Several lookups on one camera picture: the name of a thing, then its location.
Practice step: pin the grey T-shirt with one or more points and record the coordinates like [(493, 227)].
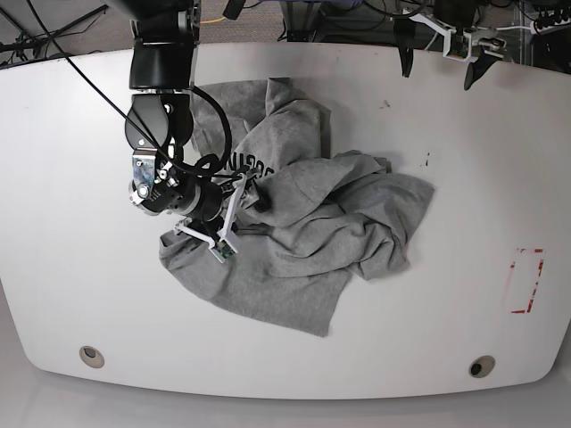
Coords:
[(329, 219)]

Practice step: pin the table grommet hole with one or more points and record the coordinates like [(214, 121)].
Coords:
[(91, 357), (481, 367)]

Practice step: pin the right table grommet hole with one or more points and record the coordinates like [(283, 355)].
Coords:
[(481, 367)]

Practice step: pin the left table grommet hole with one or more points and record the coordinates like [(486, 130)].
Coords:
[(91, 357)]

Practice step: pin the red tape rectangle marking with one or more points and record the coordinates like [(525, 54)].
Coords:
[(525, 272)]

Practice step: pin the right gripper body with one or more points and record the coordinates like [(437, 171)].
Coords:
[(158, 187)]

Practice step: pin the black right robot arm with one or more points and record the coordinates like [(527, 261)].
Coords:
[(160, 123)]

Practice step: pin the white power strip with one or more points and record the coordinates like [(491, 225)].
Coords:
[(551, 20)]

